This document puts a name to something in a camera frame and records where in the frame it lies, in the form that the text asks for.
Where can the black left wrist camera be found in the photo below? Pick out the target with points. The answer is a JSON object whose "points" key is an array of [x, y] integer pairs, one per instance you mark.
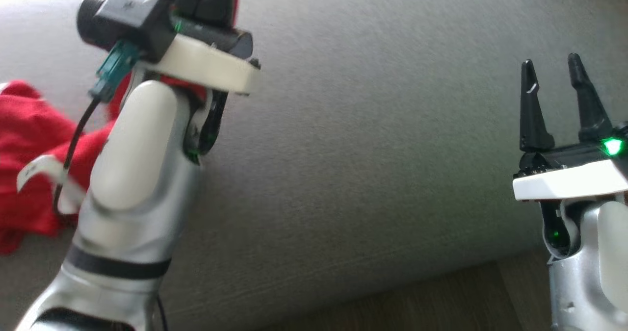
{"points": [[127, 17]]}

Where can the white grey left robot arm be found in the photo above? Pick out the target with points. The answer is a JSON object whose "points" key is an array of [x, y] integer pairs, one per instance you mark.
{"points": [[132, 164]]}

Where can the red white basketball jersey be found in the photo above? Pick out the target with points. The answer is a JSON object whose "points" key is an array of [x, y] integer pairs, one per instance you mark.
{"points": [[29, 149]]}

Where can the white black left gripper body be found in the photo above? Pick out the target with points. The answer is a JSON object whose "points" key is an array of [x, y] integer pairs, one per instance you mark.
{"points": [[206, 63]]}

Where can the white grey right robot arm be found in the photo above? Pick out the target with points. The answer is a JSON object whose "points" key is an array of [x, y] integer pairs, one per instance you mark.
{"points": [[588, 272]]}

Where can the grey fabric sofa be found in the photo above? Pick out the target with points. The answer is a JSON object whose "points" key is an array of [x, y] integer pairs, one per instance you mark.
{"points": [[368, 125]]}

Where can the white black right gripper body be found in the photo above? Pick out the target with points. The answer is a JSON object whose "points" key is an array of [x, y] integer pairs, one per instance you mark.
{"points": [[569, 179]]}

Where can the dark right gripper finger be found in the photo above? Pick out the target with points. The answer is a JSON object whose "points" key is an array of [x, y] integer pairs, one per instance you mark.
{"points": [[588, 110], [532, 115]]}

